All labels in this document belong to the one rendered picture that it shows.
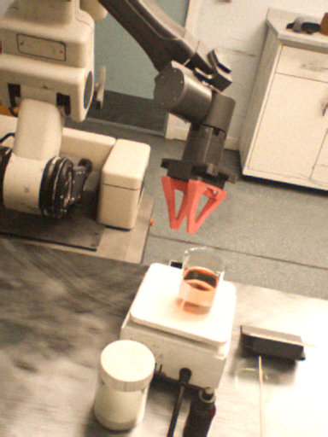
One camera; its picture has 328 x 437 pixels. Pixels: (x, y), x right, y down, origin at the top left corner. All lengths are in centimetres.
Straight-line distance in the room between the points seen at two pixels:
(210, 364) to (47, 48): 96
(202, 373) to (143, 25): 48
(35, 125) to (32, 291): 71
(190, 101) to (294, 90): 230
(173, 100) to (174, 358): 33
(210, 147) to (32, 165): 73
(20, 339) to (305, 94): 251
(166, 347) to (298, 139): 254
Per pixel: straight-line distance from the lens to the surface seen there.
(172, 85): 67
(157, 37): 75
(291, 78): 293
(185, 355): 60
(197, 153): 70
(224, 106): 72
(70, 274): 78
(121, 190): 156
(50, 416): 59
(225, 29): 344
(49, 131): 136
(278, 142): 303
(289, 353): 71
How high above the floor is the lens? 122
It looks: 30 degrees down
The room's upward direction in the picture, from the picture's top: 12 degrees clockwise
